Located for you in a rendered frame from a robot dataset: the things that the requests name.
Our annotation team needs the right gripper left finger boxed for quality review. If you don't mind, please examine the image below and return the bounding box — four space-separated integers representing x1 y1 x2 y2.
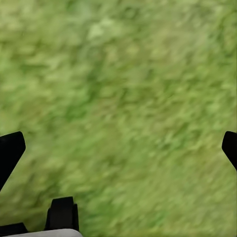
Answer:
0 131 26 191

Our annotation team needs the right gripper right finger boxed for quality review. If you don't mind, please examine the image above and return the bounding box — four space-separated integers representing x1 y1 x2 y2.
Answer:
222 131 237 170

